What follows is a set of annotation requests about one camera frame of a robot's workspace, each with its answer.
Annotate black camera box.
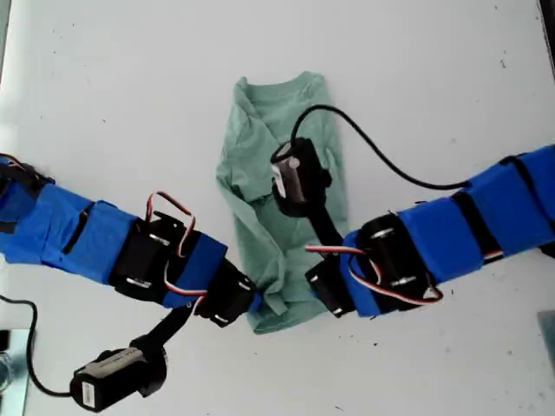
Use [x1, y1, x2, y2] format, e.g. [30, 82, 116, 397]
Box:
[69, 334, 169, 413]
[269, 137, 333, 218]

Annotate green t-shirt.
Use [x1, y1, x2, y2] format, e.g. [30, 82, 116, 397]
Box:
[214, 71, 351, 335]

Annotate black camera stalk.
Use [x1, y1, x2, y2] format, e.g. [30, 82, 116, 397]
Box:
[145, 302, 196, 352]
[310, 203, 348, 261]

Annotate red white servo wire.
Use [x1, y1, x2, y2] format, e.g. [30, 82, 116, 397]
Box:
[146, 190, 210, 309]
[304, 244, 446, 305]

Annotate black camera cable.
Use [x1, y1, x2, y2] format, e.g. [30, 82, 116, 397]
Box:
[290, 104, 473, 191]
[0, 294, 75, 398]

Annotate steel plate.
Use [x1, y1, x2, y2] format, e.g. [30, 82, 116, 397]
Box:
[0, 328, 36, 416]

